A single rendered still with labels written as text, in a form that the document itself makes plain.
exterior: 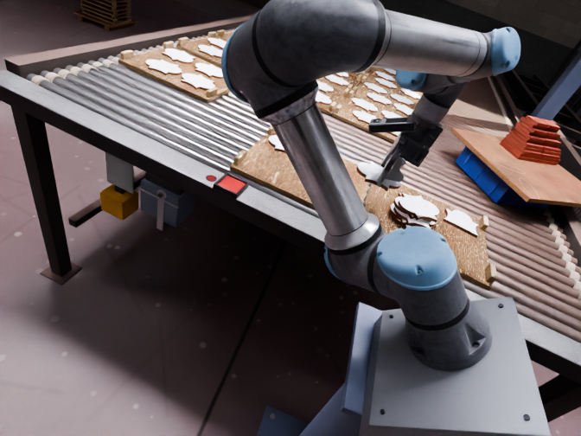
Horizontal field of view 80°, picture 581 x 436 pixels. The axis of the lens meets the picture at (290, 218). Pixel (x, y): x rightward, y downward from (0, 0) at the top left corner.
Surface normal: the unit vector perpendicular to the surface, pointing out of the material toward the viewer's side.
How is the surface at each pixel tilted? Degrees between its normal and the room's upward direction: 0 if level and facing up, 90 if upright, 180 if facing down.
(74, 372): 0
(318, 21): 63
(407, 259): 39
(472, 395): 46
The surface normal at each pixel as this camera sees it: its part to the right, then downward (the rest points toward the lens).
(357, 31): 0.31, 0.34
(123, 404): 0.28, -0.73
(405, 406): -0.46, -0.80
